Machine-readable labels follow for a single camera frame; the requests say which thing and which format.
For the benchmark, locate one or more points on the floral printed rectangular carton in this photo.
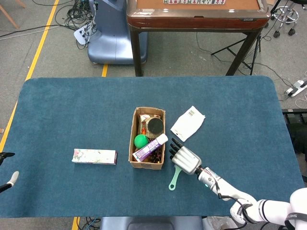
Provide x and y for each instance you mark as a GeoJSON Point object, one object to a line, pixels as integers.
{"type": "Point", "coordinates": [93, 156]}

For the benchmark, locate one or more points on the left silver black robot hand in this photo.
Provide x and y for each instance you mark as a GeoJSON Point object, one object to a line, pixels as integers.
{"type": "Point", "coordinates": [13, 178]}

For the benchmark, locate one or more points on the glass jar black lid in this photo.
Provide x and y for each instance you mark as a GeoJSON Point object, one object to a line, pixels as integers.
{"type": "Point", "coordinates": [155, 126]}

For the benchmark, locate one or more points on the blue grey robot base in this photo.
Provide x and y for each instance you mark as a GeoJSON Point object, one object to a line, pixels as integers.
{"type": "Point", "coordinates": [112, 43]}

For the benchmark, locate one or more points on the white chair wooden legs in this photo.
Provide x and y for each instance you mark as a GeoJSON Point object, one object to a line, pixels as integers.
{"type": "Point", "coordinates": [9, 16]}

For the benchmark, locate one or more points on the blue felt table cloth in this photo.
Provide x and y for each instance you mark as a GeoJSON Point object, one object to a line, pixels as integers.
{"type": "Point", "coordinates": [72, 115]}

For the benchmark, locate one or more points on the grey blue robot chassis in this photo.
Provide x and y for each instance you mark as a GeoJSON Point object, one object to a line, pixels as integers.
{"type": "Point", "coordinates": [148, 224]}

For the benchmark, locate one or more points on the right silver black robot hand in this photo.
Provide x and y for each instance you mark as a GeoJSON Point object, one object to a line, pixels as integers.
{"type": "Point", "coordinates": [188, 160]}

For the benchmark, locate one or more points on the white plastic packet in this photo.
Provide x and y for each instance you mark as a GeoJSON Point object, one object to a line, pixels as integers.
{"type": "Point", "coordinates": [188, 124]}

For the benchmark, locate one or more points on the brown mahjong table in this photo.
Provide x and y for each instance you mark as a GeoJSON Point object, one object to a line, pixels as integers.
{"type": "Point", "coordinates": [192, 21]}

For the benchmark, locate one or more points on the red white snack packet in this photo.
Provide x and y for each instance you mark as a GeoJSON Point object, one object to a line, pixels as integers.
{"type": "Point", "coordinates": [143, 119]}

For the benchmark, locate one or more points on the purple white tube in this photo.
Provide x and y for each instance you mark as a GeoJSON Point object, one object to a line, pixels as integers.
{"type": "Point", "coordinates": [148, 149]}

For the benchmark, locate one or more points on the green ball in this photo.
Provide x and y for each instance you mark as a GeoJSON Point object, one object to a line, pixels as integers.
{"type": "Point", "coordinates": [140, 141]}

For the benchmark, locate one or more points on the black chrome rolling stool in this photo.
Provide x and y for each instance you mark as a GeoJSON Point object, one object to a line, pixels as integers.
{"type": "Point", "coordinates": [287, 9]}

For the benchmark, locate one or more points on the clear plastic bag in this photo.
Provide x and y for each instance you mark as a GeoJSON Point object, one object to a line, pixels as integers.
{"type": "Point", "coordinates": [218, 224]}

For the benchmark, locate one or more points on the mint green plastic brush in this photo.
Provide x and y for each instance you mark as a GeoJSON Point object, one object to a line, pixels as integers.
{"type": "Point", "coordinates": [176, 173]}

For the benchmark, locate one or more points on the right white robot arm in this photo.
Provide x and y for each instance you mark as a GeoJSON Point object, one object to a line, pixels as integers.
{"type": "Point", "coordinates": [239, 194]}

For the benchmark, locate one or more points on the dark red snack pack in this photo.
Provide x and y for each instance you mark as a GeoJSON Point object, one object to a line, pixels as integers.
{"type": "Point", "coordinates": [158, 157]}

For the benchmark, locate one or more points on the black equipment case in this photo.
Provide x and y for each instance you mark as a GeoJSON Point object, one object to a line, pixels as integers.
{"type": "Point", "coordinates": [296, 129]}

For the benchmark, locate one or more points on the black tripod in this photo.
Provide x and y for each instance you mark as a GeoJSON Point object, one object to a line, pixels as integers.
{"type": "Point", "coordinates": [236, 55]}

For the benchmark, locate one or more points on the white power strip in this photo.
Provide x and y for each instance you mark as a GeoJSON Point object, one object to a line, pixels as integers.
{"type": "Point", "coordinates": [80, 36]}
{"type": "Point", "coordinates": [296, 88]}

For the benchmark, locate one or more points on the open brown cardboard box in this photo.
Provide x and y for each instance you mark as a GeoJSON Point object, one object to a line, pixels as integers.
{"type": "Point", "coordinates": [146, 165]}

